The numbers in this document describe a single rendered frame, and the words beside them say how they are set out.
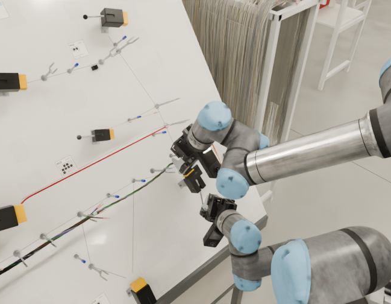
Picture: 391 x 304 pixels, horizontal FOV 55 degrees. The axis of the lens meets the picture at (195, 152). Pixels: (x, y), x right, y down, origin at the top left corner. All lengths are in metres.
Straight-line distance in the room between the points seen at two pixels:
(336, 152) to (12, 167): 0.82
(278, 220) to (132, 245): 1.59
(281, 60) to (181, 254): 1.28
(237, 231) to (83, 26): 0.75
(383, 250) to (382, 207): 2.31
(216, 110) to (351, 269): 0.47
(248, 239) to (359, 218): 1.95
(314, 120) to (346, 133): 2.87
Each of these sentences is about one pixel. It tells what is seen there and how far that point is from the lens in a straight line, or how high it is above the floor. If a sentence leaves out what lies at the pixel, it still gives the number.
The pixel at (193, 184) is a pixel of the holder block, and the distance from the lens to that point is 1.21.
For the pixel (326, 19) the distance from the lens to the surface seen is 3.97.
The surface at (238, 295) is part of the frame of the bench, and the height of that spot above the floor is 0.22.
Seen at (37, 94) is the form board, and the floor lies 1.45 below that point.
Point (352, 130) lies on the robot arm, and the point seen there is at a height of 1.61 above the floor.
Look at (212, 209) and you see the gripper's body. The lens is 1.16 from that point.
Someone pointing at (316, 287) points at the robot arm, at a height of 1.50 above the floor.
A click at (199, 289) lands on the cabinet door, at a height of 0.63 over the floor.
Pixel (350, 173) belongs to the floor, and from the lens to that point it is 3.18.
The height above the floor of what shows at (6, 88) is 1.53.
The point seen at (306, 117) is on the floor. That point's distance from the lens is 3.64.
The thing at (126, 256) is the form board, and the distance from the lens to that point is 1.23.
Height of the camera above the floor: 2.04
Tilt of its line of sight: 41 degrees down
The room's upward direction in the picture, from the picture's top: 2 degrees clockwise
